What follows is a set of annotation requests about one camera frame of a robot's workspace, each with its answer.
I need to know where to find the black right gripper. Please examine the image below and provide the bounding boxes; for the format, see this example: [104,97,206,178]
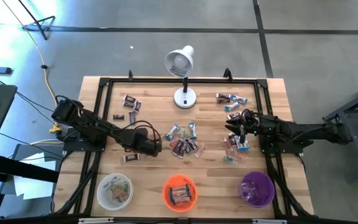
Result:
[224,109,262,144]

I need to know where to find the white plastic bucket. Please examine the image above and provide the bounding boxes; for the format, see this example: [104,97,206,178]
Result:
[96,172,134,211]

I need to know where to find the white desk lamp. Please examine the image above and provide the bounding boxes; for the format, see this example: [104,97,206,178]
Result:
[164,45,197,110]

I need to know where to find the orange plastic bucket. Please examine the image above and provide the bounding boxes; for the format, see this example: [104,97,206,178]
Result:
[162,174,198,213]

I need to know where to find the purple plastic bucket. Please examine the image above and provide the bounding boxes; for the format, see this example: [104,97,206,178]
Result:
[239,170,275,208]

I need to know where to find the white paper sheets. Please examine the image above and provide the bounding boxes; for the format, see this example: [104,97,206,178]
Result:
[12,151,58,200]

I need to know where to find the black crossbeam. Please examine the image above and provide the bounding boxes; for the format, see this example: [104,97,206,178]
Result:
[0,152,60,184]

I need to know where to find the black tripod stand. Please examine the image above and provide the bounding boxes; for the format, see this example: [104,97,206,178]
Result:
[19,0,57,40]

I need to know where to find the silver frame bracket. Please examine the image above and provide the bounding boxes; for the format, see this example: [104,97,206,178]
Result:
[78,217,114,224]
[252,218,288,224]

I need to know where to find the yellow extension cable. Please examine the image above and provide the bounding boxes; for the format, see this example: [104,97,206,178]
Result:
[0,0,63,134]

